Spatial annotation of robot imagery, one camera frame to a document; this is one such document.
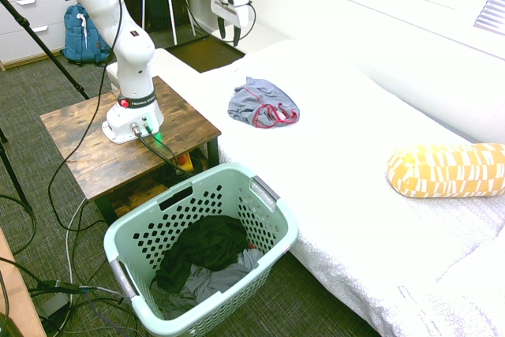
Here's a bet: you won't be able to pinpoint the yellow emergency stop box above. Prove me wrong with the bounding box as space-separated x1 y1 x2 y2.
178 152 195 173

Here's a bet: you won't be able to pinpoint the white pole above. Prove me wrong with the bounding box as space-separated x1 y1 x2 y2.
164 0 179 47

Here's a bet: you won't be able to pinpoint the rustic wooden side table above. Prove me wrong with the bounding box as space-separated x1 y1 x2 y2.
39 75 222 225

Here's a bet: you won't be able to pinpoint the white floor cable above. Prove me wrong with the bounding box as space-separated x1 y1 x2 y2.
64 194 88 287

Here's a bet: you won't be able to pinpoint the white bed blanket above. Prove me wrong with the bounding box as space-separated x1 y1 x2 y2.
196 39 505 337

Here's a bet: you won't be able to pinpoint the grey garment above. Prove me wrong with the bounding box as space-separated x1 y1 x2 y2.
149 247 264 321

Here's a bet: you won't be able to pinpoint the black camera tripod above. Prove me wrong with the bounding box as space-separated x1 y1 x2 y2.
0 0 92 101

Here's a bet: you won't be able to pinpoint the light wooden furniture edge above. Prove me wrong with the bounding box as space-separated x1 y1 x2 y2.
0 229 47 337

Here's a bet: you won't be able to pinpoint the yellow patterned bolster pillow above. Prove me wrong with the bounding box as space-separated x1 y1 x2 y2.
386 142 505 200

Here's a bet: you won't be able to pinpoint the white drawer dresser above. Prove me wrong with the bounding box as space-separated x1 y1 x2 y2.
0 0 80 72

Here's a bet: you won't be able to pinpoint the window blind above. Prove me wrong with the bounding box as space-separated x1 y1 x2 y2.
473 0 505 36

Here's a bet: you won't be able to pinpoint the dark green base cable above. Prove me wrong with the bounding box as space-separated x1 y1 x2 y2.
137 125 191 175

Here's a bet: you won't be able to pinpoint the black garment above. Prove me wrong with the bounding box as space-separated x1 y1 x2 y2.
156 215 250 295

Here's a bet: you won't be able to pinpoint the mint green laundry basket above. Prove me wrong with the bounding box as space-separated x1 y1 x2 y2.
103 163 300 337

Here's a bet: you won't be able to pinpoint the black tripod leg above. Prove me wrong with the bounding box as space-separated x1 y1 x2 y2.
0 127 33 212

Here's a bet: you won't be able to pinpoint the grey shorts with red trim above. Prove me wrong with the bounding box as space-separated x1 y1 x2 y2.
227 76 301 129

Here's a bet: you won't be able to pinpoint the blue backpack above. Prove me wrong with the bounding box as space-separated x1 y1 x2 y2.
62 2 114 66

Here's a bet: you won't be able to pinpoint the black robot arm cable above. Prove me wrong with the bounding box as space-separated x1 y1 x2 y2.
47 0 124 232

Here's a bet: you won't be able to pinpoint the grey power adapter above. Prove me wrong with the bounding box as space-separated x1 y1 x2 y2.
38 293 73 319

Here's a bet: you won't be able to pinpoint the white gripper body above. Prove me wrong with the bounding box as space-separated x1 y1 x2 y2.
210 0 251 28

